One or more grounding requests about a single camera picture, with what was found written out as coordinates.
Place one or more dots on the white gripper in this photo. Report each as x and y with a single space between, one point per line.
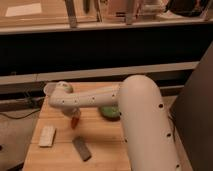
72 112

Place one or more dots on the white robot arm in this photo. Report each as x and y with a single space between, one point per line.
144 119

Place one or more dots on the dark grey rectangular block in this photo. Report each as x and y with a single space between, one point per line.
82 148

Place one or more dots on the white rectangular block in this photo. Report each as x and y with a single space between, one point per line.
47 136

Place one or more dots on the green bowl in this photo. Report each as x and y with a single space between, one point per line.
110 112

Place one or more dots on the dark panel at right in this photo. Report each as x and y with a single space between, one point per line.
193 114

